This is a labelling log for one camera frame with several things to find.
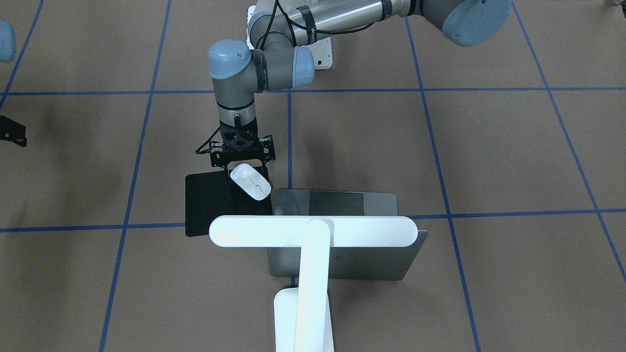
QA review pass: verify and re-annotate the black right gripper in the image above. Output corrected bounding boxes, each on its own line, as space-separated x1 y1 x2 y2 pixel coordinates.
0 115 27 147

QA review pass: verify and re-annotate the white computer mouse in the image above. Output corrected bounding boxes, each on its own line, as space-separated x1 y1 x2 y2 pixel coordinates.
230 163 272 201

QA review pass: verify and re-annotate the white desk lamp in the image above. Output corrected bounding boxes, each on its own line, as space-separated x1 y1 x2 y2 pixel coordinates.
209 215 419 352

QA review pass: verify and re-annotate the grey laptop with black keyboard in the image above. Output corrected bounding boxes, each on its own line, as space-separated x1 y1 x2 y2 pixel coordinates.
275 189 429 281

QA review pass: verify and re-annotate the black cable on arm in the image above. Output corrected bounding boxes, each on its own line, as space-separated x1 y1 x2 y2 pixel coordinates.
254 0 377 52

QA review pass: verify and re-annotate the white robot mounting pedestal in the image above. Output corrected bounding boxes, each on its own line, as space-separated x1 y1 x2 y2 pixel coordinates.
246 0 333 70

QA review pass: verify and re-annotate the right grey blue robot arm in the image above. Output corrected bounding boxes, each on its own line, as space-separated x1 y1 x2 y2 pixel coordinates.
0 21 27 148

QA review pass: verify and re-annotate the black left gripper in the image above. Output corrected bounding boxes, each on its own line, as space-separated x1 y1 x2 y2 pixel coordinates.
195 122 276 182

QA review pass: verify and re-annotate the black mouse pad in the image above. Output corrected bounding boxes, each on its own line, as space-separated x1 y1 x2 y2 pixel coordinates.
185 171 273 238

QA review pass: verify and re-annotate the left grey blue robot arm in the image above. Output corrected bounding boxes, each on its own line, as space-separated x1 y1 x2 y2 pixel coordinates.
195 0 512 176

